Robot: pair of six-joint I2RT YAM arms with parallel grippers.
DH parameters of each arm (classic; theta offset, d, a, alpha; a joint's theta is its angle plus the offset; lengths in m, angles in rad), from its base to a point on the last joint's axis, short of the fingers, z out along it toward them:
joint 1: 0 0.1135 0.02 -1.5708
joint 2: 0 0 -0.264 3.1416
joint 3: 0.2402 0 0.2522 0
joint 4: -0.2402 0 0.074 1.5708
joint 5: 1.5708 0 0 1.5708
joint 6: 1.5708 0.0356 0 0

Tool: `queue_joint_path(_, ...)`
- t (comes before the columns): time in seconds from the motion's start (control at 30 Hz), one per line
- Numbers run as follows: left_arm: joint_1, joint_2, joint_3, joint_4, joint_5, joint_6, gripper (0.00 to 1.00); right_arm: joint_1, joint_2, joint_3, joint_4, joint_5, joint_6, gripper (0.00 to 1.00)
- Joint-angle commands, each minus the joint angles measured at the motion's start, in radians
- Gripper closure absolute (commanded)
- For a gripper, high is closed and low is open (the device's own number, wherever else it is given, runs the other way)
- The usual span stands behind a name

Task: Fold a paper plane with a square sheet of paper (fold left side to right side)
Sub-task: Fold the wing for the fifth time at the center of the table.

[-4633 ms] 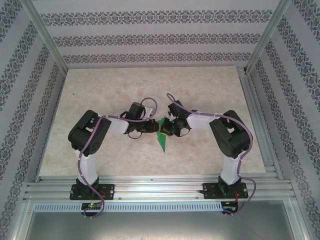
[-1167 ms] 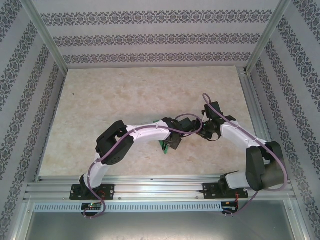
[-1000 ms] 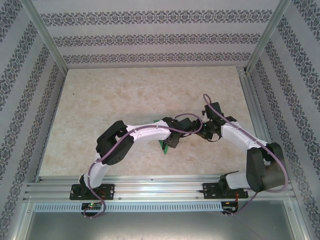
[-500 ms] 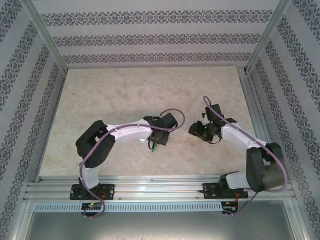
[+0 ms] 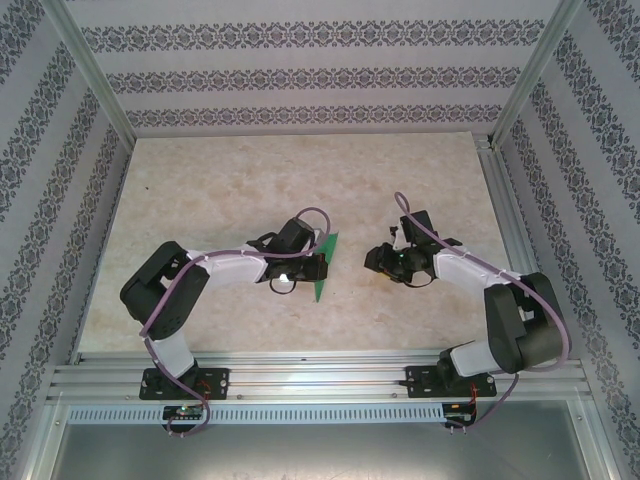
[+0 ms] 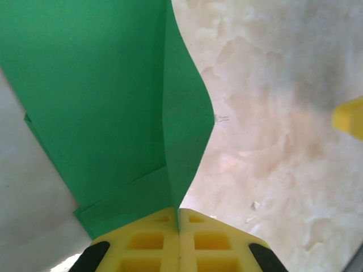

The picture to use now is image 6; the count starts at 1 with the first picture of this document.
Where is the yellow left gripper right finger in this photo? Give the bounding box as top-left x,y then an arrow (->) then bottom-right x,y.
179,208 -> 288,272

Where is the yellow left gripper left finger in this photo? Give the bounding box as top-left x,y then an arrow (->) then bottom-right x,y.
69,206 -> 180,272

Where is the green paper sheet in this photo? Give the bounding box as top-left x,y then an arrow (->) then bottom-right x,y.
0,0 -> 214,239

